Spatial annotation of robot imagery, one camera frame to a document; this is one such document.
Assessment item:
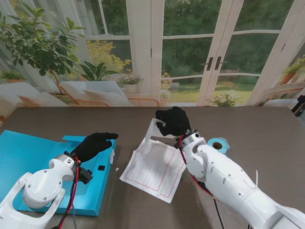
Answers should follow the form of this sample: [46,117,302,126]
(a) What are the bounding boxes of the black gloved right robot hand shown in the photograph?
[155,106,193,138]

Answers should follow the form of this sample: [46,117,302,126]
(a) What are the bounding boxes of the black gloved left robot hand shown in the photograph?
[71,132,119,165]

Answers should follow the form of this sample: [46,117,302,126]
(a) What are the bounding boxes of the blue label roll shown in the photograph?
[206,136,231,156]

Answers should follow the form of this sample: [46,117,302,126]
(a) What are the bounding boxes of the blue file box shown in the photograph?
[0,130,117,217]

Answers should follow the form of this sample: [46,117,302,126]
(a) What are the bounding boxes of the printed garden window backdrop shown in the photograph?
[0,0,305,109]

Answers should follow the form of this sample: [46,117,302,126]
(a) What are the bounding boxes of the white zip tie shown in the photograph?
[253,169,261,191]

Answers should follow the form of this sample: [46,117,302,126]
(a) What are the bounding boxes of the black stand equipment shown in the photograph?
[292,94,305,117]

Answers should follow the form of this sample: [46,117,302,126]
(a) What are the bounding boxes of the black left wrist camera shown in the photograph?
[77,167,93,185]

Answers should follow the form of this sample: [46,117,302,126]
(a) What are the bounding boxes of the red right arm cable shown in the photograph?
[179,135,215,198]

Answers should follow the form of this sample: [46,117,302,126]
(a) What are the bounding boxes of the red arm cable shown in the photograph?
[179,135,215,198]
[58,157,81,229]

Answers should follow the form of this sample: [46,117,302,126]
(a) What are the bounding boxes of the red left arm cable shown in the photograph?
[58,157,81,229]

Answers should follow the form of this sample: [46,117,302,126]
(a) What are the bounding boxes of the grey cable with plug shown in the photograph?
[71,205,79,229]

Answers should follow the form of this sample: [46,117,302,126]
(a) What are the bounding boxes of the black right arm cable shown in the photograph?
[213,198,224,229]

